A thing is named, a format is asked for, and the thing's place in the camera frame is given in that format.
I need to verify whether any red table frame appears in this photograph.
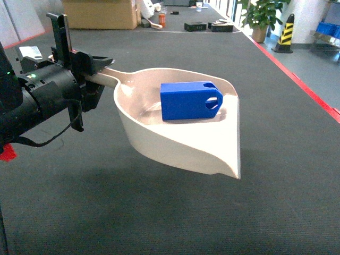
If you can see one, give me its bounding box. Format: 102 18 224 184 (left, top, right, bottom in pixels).
216 18 339 123

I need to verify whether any large cardboard box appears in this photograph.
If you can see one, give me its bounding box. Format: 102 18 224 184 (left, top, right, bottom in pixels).
62 1 141 30

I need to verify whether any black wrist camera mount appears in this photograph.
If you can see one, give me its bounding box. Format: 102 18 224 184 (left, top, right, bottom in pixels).
46 13 72 66

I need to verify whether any yellow black traffic cone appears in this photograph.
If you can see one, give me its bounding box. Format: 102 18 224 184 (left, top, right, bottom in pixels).
272 14 295 54

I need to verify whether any black cable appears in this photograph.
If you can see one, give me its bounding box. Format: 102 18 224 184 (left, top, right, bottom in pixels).
10 99 83 148

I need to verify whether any potted green plant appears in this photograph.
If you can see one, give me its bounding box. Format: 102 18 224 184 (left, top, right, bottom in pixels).
237 0 291 43

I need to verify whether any steel shelf rack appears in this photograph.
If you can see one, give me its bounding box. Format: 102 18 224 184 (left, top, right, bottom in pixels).
310 1 339 52

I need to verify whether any black box left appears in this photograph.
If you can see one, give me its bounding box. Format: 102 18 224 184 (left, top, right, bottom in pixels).
184 22 207 32

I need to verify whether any beige plastic scoop tray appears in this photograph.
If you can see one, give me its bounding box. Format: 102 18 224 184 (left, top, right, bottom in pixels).
85 68 241 179

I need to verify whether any orange small bottle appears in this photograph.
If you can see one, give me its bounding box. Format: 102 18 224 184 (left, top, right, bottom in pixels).
158 13 166 28

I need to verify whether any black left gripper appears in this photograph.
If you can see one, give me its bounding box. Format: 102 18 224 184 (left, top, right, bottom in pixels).
15 46 115 132

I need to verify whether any white plastic bag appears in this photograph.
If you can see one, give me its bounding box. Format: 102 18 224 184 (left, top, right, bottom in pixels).
140 0 162 18

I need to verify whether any blue plastic part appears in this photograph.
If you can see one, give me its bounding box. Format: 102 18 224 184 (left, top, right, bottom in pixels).
160 81 223 121

